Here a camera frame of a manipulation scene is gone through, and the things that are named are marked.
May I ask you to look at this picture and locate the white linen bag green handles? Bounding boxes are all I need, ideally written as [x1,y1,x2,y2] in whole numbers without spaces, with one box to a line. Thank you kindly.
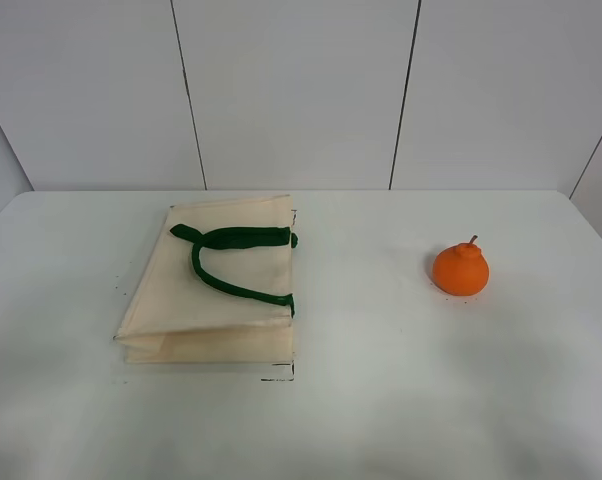
[115,195,296,364]

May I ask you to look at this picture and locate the orange with stem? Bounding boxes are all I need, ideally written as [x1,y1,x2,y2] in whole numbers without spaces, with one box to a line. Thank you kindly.
[431,235,490,296]

